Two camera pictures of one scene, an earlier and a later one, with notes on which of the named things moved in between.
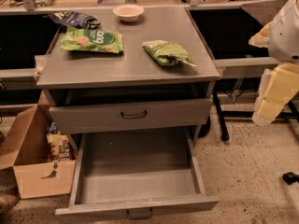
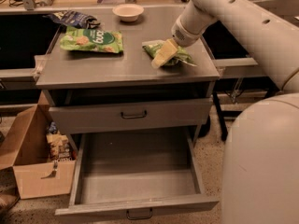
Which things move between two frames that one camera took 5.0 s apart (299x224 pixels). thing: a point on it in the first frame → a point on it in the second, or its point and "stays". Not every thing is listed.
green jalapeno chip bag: x=168 y=53 stays
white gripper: x=285 y=36 → x=183 y=36
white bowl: x=128 y=12 stays
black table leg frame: x=291 y=111 stays
